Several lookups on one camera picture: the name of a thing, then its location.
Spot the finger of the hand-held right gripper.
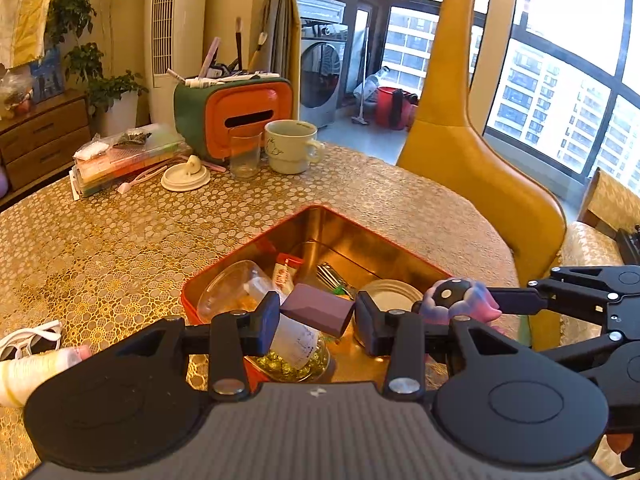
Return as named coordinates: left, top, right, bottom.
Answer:
left=544, top=329, right=640, bottom=380
left=492, top=266, right=623, bottom=323

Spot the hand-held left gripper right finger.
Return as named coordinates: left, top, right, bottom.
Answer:
left=354, top=291, right=543, bottom=402

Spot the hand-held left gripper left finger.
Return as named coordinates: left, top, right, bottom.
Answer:
left=114, top=291, right=282, bottom=402

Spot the clear jar of gold candies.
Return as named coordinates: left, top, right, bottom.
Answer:
left=196, top=259, right=332, bottom=385

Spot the small pink box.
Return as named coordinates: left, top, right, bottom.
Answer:
left=280, top=283, right=357, bottom=339

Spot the red candy packet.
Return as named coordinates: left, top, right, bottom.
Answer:
left=272, top=254, right=305, bottom=295

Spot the purple squishy toy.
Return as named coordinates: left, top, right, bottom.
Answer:
left=418, top=276, right=503, bottom=333

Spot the red tin box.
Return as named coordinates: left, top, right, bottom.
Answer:
left=181, top=203, right=456, bottom=395

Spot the white cable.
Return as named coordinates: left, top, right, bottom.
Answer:
left=0, top=320, right=63, bottom=361

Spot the white plastic bottle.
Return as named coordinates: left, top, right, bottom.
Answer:
left=0, top=345, right=83, bottom=409

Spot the person's right hand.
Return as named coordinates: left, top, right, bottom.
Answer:
left=606, top=432, right=635, bottom=456

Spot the round gold tin can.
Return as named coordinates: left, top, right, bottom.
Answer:
left=356, top=279, right=427, bottom=358

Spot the wooden chair with patterned cushion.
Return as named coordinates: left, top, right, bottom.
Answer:
left=562, top=166, right=640, bottom=321

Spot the yellow giraffe chair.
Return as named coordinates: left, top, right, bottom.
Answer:
left=396, top=0, right=569, bottom=348

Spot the white cup lid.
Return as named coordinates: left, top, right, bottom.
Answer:
left=160, top=154, right=211, bottom=192

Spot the clear drinking glass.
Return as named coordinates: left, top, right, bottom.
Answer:
left=228, top=127, right=265, bottom=180

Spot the pale green mug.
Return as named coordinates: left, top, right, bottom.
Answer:
left=263, top=119, right=325, bottom=175

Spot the pink plastic spoon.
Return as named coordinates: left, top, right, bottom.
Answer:
left=116, top=159, right=173, bottom=194

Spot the black framed window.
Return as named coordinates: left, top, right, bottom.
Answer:
left=484, top=0, right=640, bottom=188

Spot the orange and green tissue box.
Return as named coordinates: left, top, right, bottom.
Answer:
left=173, top=73, right=293, bottom=164

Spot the red bucket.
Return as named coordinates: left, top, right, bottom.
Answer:
left=374, top=85, right=418, bottom=130

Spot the white plastic bag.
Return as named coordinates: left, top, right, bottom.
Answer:
left=353, top=66, right=396, bottom=107

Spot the white pen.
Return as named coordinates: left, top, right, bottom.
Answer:
left=220, top=72, right=282, bottom=82

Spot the white mop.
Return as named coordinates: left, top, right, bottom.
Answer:
left=351, top=24, right=374, bottom=126

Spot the white plant pot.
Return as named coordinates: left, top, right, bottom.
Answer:
left=94, top=90, right=141, bottom=137

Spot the white washing machine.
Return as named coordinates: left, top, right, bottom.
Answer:
left=294, top=0, right=349, bottom=129

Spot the white marker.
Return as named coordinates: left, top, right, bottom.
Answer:
left=166, top=68, right=201, bottom=86

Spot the pink pen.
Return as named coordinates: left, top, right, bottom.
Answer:
left=199, top=36, right=222, bottom=80

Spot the wooden media cabinet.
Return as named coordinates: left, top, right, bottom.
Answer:
left=0, top=89, right=94, bottom=207

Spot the beige curtain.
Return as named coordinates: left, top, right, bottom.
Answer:
left=260, top=0, right=304, bottom=126

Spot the white standing air conditioner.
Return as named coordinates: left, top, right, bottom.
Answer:
left=144, top=0, right=212, bottom=128

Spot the blue picture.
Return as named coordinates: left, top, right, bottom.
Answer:
left=28, top=49, right=67, bottom=99

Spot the plastic bag of fruit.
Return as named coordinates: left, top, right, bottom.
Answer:
left=0, top=66, right=35, bottom=120

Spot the tall green houseplant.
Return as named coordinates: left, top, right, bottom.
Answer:
left=46, top=0, right=149, bottom=126

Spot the floral cream cloth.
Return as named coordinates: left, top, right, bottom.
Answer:
left=0, top=0, right=63, bottom=70

